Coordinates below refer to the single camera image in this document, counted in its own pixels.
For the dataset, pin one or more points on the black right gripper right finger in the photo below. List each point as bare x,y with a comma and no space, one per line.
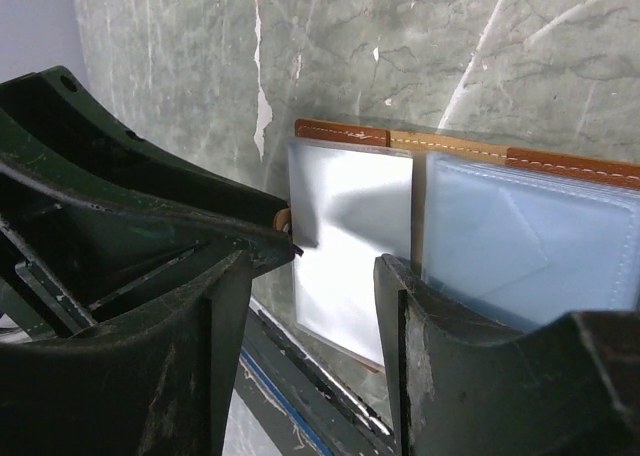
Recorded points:
462,384

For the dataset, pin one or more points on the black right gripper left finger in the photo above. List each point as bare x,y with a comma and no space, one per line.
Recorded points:
156,380

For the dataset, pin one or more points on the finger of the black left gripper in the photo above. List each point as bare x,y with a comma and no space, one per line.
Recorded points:
96,220

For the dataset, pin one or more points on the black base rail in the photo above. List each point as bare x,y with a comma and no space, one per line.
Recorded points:
302,408

